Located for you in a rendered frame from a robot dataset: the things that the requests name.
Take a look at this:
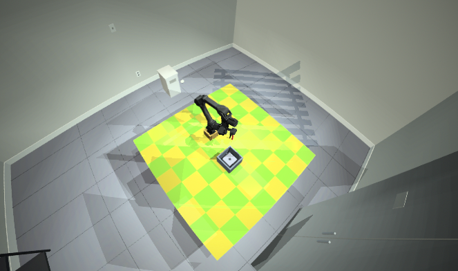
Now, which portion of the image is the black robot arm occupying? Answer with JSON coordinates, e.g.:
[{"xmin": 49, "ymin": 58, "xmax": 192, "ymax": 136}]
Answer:
[{"xmin": 194, "ymin": 95, "xmax": 238, "ymax": 136}]

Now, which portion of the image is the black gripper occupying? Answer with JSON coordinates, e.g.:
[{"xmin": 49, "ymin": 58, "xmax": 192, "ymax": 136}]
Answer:
[{"xmin": 213, "ymin": 123, "xmax": 237, "ymax": 138}]

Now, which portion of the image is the white square plate with hole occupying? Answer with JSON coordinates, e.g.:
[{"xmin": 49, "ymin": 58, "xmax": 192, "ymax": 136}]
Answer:
[{"xmin": 222, "ymin": 153, "xmax": 237, "ymax": 168}]

